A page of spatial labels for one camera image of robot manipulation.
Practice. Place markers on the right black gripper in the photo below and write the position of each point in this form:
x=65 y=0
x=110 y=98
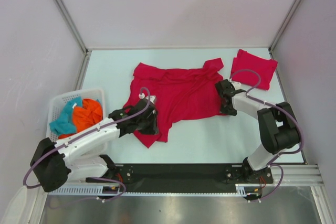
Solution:
x=232 y=112

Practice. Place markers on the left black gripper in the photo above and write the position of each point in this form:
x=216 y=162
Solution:
x=153 y=129

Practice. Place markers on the magenta t shirt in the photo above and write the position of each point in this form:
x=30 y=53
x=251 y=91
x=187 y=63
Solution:
x=250 y=70
x=181 y=94

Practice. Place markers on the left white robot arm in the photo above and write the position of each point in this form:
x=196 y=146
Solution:
x=65 y=160

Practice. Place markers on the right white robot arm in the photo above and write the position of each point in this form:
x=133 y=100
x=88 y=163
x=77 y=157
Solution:
x=279 y=131

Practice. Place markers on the folded magenta t shirt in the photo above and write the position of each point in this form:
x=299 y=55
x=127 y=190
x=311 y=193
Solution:
x=250 y=70

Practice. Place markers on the orange t shirt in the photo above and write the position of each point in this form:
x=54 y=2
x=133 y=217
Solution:
x=84 y=117

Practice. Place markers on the teal t shirt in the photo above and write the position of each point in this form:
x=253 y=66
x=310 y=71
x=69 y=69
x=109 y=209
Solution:
x=63 y=123

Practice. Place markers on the white plastic laundry basket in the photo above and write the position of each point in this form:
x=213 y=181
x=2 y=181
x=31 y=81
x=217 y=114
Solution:
x=57 y=104

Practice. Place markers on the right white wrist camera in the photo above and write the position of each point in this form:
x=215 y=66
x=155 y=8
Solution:
x=237 y=85

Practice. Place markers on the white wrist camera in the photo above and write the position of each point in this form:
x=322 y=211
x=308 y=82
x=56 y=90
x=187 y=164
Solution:
x=146 y=98
x=237 y=85

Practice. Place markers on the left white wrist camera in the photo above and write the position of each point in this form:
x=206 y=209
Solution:
x=146 y=98

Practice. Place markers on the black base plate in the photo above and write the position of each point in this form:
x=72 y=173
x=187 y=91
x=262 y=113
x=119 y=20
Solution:
x=187 y=174

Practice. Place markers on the grey slotted cable duct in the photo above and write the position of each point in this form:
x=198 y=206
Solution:
x=223 y=190

